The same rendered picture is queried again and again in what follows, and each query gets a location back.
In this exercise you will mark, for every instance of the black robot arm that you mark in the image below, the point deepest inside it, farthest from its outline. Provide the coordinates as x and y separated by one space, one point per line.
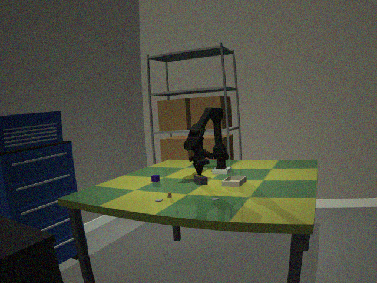
195 139

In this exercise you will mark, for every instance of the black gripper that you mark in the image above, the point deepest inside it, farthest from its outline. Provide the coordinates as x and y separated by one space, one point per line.
198 160

